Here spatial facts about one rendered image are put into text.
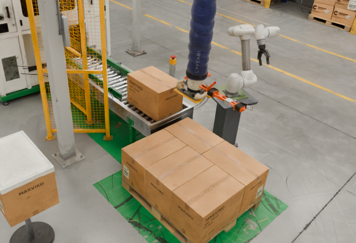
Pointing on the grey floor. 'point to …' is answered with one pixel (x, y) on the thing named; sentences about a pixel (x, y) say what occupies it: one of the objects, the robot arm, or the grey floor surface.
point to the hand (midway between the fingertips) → (264, 64)
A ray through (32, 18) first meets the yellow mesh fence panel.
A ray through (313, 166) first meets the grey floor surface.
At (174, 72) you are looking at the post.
